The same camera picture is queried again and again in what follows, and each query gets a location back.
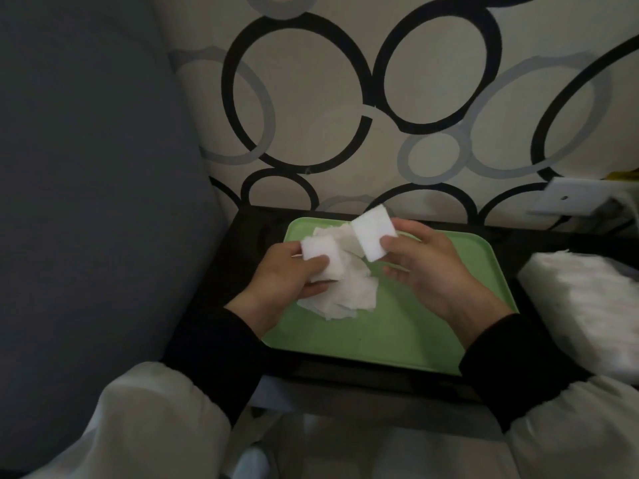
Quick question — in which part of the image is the person's right hand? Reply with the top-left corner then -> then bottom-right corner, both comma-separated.
379,218 -> 515,350

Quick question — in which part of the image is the person's left hand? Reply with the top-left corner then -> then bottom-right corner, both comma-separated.
225,241 -> 331,340

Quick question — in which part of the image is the green plastic tray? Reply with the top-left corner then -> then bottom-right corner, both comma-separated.
262,216 -> 520,377

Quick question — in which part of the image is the pile of white cotton pads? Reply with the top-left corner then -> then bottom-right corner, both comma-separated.
297,222 -> 379,321

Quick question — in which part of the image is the person's right forearm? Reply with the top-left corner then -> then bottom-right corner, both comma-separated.
459,313 -> 639,479

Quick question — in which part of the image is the person's left forearm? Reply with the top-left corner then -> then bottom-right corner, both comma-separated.
22,307 -> 268,479

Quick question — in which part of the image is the grey upholstered sofa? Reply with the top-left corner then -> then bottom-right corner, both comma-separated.
0,0 -> 228,474

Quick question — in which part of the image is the white wall socket plate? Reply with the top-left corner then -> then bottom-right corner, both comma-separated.
528,176 -> 630,218

